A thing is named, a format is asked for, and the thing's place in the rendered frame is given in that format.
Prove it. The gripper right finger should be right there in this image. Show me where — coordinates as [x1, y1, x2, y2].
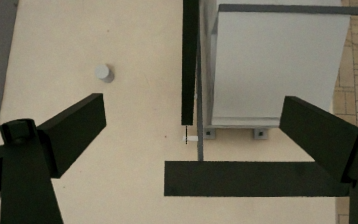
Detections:
[279, 96, 358, 224]

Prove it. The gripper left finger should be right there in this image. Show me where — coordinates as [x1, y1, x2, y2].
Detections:
[0, 93, 107, 224]

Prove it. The grey cylinder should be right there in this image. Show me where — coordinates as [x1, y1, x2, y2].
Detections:
[95, 64, 115, 83]

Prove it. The black straight rod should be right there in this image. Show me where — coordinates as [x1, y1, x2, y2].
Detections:
[181, 0, 200, 127]

